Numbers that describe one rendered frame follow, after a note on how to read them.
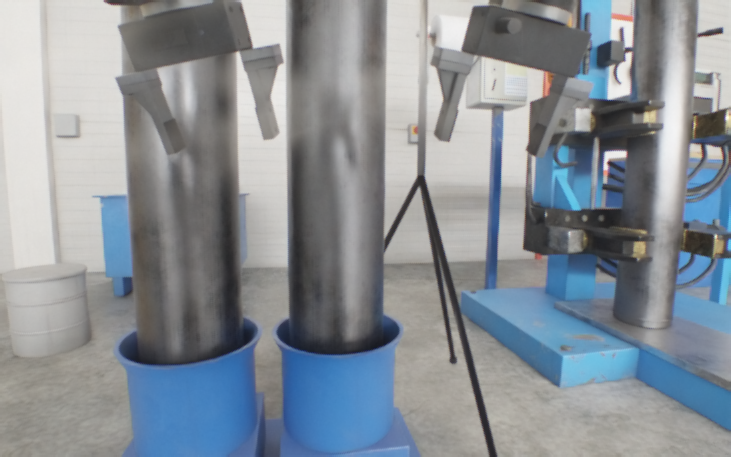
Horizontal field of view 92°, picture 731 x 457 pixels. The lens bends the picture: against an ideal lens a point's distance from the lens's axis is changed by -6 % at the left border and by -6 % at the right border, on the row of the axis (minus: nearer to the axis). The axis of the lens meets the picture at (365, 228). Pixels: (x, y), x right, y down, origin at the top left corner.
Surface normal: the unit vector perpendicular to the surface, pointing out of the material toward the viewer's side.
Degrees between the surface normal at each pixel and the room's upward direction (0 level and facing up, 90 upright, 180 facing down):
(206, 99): 90
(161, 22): 114
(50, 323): 90
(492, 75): 90
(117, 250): 90
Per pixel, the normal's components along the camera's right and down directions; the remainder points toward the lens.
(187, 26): -0.08, 0.50
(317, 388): -0.27, 0.11
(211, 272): 0.73, 0.08
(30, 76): 0.18, 0.11
